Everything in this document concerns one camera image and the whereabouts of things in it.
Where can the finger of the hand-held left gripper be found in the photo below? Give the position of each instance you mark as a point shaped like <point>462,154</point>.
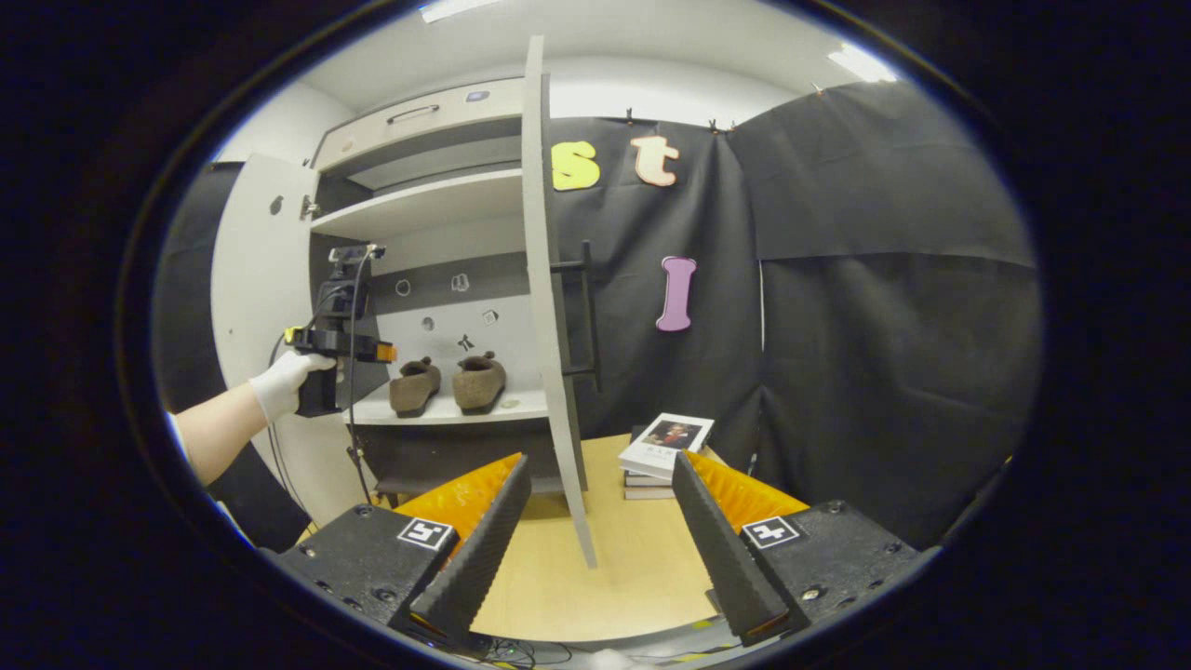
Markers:
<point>372,350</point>

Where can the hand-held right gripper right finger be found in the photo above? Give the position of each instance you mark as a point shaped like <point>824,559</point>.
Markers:
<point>721,558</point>

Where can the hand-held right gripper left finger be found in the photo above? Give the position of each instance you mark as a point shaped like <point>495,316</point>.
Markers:
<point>484,549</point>

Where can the brown fuzzy shoe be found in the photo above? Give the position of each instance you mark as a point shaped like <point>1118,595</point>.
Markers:
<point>414,386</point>
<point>479,383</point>

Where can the grey cabinet door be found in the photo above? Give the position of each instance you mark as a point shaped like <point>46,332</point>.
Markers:
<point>247,279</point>
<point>549,372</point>

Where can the grey shoe cabinet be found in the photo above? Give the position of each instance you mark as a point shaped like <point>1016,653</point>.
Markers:
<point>428,205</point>

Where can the grey cabinet drawer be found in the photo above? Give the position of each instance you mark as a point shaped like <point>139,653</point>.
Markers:
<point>419,126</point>

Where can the dark cover book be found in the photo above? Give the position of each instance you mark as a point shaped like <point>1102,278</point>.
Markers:
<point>647,489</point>

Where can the white photo cover book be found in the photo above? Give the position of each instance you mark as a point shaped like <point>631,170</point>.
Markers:
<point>665,442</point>

